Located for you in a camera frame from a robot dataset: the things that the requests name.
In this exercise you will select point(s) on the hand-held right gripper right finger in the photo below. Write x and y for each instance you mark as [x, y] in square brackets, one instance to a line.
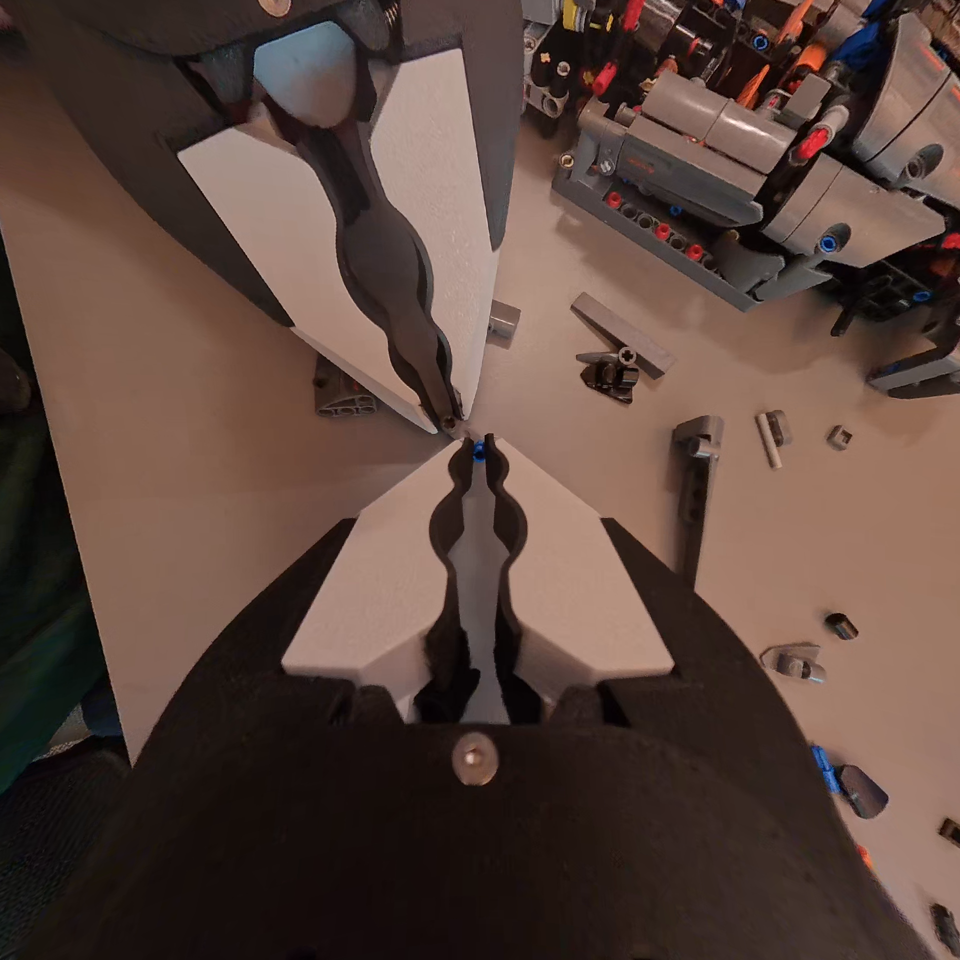
[585, 592]

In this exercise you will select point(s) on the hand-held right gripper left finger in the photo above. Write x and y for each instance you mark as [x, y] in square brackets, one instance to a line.
[367, 592]

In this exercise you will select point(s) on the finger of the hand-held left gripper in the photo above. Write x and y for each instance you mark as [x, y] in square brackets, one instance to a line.
[450, 187]
[262, 210]

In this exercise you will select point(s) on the dark grey lego wedge panel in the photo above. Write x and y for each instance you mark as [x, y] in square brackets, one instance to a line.
[349, 394]

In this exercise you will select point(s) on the lego car model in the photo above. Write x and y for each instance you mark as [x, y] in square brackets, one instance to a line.
[675, 135]

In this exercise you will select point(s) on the long dark grey lego beam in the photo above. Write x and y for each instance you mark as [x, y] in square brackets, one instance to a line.
[697, 487]

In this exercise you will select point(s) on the grey lego wing piece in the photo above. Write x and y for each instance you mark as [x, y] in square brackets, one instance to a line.
[795, 664]

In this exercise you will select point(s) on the white lego bar piece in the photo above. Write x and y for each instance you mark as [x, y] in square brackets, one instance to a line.
[772, 439]

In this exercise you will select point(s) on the small grey square lego piece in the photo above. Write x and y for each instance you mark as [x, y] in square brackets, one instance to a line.
[840, 438]

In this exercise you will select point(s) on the scattered small lego pieces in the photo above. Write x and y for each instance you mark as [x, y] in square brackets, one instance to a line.
[862, 791]

